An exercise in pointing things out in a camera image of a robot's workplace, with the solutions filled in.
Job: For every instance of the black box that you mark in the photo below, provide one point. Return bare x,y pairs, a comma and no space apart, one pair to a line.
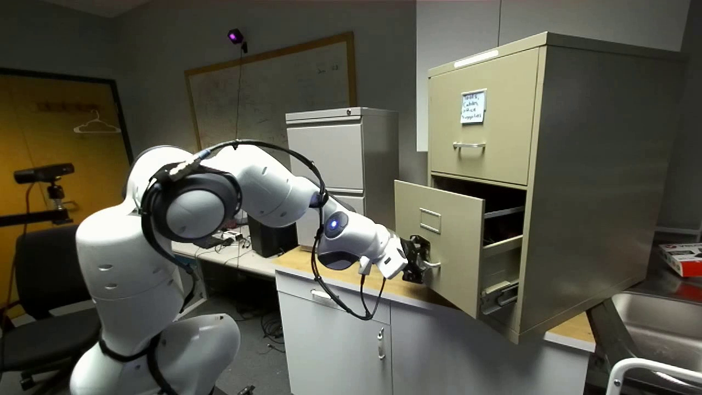
272,240

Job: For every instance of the white drawer label card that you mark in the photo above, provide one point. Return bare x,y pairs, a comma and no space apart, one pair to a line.
471,105

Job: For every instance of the wooden countertop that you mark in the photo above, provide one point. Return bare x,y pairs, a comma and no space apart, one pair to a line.
302,261

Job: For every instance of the white desk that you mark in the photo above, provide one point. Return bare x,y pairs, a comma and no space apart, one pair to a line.
233,258

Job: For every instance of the black camera on stand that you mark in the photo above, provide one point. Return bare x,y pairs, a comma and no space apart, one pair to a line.
45,171

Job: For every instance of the orange door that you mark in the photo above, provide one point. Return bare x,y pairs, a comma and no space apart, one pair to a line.
28,138

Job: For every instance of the beige labelled filing drawer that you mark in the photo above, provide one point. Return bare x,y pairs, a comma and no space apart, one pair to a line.
501,157

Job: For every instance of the beige metal filing cabinet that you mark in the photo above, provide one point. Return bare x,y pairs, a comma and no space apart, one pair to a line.
600,182

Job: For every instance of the wood framed whiteboard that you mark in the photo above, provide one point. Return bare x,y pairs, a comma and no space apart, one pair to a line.
291,89

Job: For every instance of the black office chair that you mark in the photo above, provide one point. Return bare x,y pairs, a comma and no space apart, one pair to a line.
45,270

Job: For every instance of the camera with purple light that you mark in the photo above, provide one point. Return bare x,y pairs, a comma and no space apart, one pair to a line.
234,36

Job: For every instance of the beige filing cabinet drawer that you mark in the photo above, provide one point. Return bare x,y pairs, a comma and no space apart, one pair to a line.
457,243

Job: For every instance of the small grey filing cabinet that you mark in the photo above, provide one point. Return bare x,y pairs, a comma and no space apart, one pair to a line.
343,153

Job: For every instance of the red box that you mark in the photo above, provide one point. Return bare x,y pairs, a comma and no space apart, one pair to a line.
687,260

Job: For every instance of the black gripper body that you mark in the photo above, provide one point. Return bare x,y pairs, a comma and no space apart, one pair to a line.
411,258

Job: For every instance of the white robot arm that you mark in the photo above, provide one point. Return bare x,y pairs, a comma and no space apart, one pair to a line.
123,277

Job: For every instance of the grey base cabinet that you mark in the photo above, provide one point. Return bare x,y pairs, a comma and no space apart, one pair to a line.
438,351

